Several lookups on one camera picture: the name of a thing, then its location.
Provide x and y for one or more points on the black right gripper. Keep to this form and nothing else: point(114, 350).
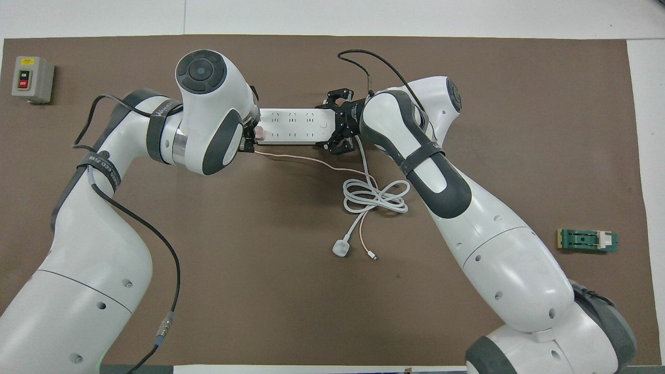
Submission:
point(347, 119)

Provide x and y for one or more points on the white power strip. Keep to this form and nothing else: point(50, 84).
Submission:
point(296, 127)

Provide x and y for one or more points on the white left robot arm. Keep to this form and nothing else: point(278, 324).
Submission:
point(83, 259)

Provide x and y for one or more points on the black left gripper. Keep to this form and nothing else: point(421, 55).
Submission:
point(254, 101)

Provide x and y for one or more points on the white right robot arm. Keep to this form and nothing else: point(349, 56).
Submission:
point(493, 249)

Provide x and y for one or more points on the grey on off switch box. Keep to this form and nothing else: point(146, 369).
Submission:
point(34, 78)

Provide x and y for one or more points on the green knife switch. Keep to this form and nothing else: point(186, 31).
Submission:
point(582, 240)

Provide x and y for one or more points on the brown table mat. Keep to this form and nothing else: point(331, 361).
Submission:
point(291, 311)

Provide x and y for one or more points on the pink charger plug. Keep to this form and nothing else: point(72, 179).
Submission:
point(261, 135)

